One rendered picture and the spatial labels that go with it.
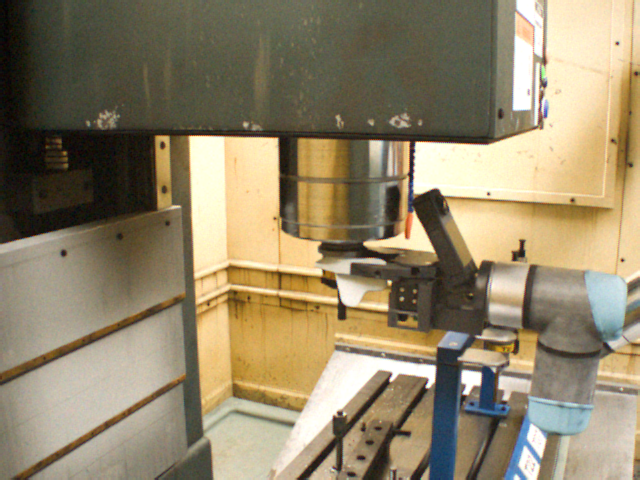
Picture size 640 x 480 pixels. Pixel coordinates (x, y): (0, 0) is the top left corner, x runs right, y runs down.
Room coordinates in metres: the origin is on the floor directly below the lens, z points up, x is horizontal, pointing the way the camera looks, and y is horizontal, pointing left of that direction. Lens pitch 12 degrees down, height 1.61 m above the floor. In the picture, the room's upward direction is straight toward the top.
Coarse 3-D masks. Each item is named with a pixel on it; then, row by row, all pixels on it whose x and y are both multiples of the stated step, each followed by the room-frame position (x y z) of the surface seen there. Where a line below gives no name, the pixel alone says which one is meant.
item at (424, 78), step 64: (64, 0) 0.83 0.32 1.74; (128, 0) 0.78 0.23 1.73; (192, 0) 0.75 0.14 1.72; (256, 0) 0.71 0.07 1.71; (320, 0) 0.68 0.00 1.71; (384, 0) 0.65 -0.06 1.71; (448, 0) 0.62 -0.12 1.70; (512, 0) 0.69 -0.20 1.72; (64, 64) 0.83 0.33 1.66; (128, 64) 0.79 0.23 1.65; (192, 64) 0.75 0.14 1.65; (256, 64) 0.71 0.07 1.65; (320, 64) 0.68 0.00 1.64; (384, 64) 0.65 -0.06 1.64; (448, 64) 0.62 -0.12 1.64; (512, 64) 0.70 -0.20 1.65; (64, 128) 0.84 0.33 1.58; (128, 128) 0.79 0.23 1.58; (192, 128) 0.75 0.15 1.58; (256, 128) 0.71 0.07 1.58; (320, 128) 0.68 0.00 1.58; (384, 128) 0.65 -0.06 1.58; (448, 128) 0.62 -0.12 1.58; (512, 128) 0.71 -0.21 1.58
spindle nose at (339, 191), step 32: (288, 160) 0.76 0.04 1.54; (320, 160) 0.73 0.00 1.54; (352, 160) 0.73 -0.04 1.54; (384, 160) 0.74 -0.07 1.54; (288, 192) 0.76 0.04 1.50; (320, 192) 0.73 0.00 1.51; (352, 192) 0.73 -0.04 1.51; (384, 192) 0.74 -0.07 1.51; (288, 224) 0.76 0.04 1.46; (320, 224) 0.73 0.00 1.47; (352, 224) 0.73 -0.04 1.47; (384, 224) 0.74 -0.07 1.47
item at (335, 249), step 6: (318, 246) 0.80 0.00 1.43; (324, 246) 0.79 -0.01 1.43; (330, 246) 0.78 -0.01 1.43; (336, 246) 0.78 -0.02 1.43; (342, 246) 0.78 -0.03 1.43; (348, 246) 0.78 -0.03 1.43; (354, 246) 0.78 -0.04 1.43; (360, 246) 0.80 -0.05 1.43; (366, 246) 0.80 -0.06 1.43; (318, 252) 0.80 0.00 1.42; (324, 252) 0.78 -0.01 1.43; (330, 252) 0.78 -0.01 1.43; (336, 252) 0.77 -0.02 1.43; (342, 252) 0.77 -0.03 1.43; (348, 252) 0.77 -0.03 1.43; (354, 252) 0.78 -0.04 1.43; (360, 252) 0.78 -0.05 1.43; (366, 252) 0.80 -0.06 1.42
